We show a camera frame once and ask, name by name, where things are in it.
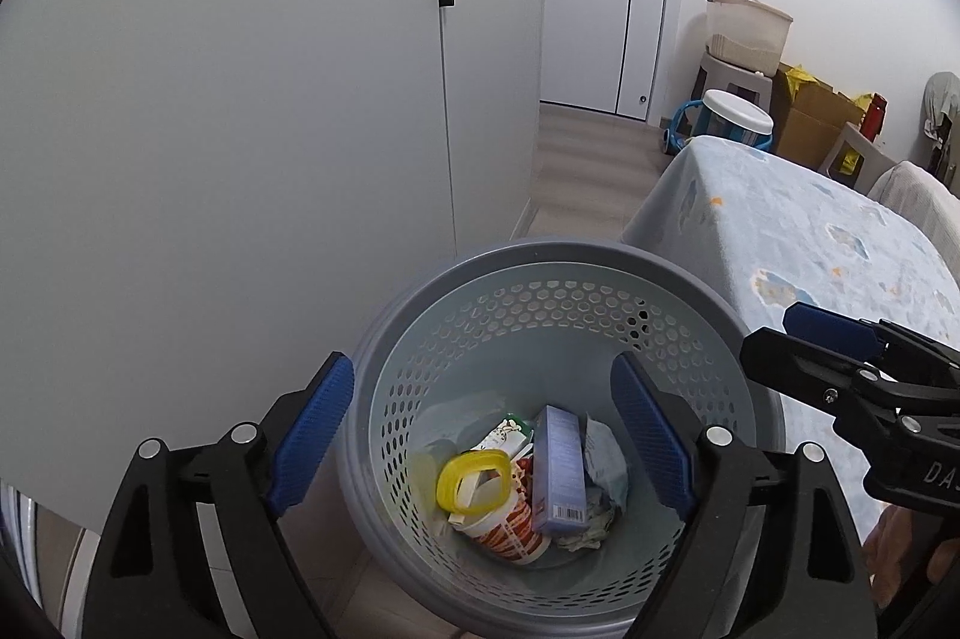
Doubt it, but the yellow plastic lid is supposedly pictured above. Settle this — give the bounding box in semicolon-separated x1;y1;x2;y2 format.
436;449;512;511

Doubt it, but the white paper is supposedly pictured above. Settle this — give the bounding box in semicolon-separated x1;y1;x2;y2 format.
555;508;620;551

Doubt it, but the person's right hand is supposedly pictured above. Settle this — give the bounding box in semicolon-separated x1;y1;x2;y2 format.
862;505;960;606

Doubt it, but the purple cartoon box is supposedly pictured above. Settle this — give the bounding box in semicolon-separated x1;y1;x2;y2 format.
531;405;590;533

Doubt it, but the grey perforated waste basket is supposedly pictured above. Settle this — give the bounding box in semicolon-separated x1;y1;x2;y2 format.
337;238;788;639

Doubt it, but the red bottle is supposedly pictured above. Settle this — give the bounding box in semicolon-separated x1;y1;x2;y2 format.
861;94;887;143

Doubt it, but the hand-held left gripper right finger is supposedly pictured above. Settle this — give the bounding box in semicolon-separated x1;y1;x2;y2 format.
609;350;878;639

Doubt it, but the blue printed blanket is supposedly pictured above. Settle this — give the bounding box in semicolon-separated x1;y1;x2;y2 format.
621;135;960;535

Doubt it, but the white wardrobe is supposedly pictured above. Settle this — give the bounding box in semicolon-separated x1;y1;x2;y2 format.
0;0;545;639

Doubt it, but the grey plastic stool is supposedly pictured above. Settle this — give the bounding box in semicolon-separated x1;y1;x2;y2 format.
688;52;781;100

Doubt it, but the grey garment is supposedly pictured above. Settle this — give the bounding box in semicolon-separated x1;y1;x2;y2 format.
922;73;960;141

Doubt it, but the beige plastic stool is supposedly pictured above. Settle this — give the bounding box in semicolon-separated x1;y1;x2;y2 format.
817;121;901;190

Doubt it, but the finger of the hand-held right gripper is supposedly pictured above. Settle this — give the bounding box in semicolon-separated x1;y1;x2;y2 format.
739;326;893;419
782;301;960;377

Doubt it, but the translucent storage bin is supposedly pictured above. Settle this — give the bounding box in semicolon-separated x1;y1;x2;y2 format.
705;0;794;70

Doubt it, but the red printed paper cup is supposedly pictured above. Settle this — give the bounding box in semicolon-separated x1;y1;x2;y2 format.
448;493;552;566

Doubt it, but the blue white wipes packet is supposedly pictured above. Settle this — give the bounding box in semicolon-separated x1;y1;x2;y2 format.
583;418;629;512

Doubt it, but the green white medicine box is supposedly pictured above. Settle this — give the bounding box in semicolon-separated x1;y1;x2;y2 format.
469;412;535;460

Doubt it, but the cardboard box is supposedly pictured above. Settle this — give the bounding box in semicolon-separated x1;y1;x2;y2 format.
772;61;871;171

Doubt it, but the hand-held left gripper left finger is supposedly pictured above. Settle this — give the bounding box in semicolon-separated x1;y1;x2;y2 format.
84;350;356;639

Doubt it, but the grey covered sofa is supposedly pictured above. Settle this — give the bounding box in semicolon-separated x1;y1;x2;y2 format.
866;161;960;287

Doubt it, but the white lidded blue bucket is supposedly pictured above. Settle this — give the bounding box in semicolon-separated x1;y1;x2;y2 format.
660;90;773;154

